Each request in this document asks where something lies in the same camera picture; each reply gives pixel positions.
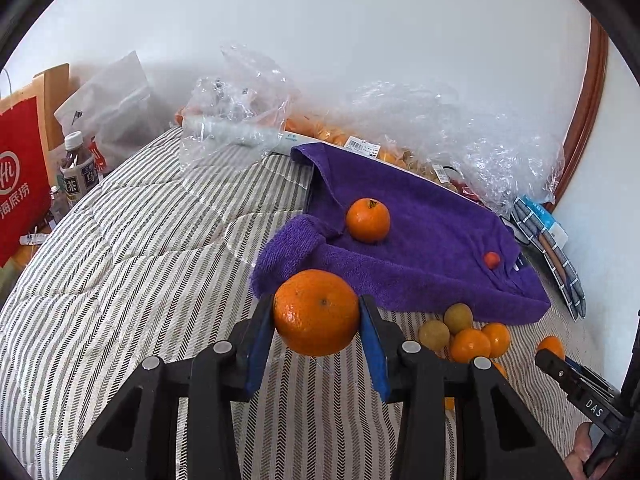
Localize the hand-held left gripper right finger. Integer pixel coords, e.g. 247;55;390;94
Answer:
359;294;573;480

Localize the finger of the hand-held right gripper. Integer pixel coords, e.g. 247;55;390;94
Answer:
565;357;621;397
534;349;626;433

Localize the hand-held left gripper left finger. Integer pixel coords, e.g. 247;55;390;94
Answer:
60;296;275;480

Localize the yellow-green round fruit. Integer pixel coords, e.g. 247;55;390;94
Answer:
444;303;474;334
418;320;452;350

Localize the large orange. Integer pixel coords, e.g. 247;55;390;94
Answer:
273;269;361;358

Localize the purple towel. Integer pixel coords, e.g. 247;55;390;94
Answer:
250;142;552;322

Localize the orange with dark stem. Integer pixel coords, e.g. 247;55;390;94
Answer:
346;198;391;245

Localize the plastic bag of yellow fruits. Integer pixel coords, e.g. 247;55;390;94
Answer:
385;145;481;201

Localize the person's right hand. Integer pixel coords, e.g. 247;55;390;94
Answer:
565;422;601;480

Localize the checked grey cloth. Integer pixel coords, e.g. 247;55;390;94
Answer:
510;194;590;322

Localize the blue white tissue pack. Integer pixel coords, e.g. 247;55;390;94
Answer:
522;199;571;248

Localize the white plastic wrap roll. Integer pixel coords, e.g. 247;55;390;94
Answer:
184;114;316;157

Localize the plastic bag of oranges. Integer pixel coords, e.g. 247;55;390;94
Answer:
282;112;416;171

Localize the large clear plastic bag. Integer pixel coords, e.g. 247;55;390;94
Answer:
345;80;566;211

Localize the tea bottle with white cap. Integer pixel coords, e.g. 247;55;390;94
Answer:
59;131;98;206

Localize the crumpled clear plastic bag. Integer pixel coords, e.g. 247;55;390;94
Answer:
179;42;303;176

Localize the clear zip plastic bag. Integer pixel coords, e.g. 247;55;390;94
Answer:
54;50;168;171

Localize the red paper bag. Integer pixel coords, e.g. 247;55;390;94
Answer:
0;92;53;268

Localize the brown wooden door frame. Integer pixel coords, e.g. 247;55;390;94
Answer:
542;14;610;213

